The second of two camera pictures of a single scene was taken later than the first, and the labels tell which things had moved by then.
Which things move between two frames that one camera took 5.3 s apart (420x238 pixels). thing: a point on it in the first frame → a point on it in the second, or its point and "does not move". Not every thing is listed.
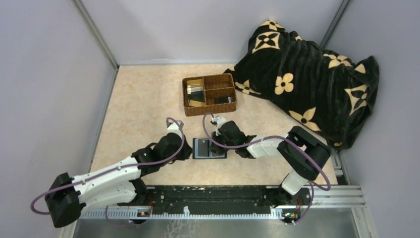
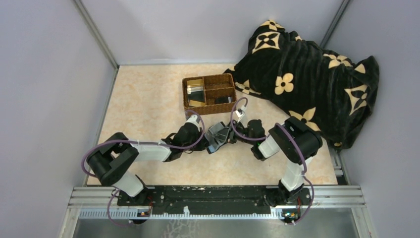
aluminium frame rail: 321,197 does not move
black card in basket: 197,95 does not move
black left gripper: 183,149 → 199,137
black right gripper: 216,144 → 236,134
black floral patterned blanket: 326,91 does not move
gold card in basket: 196,103 does not move
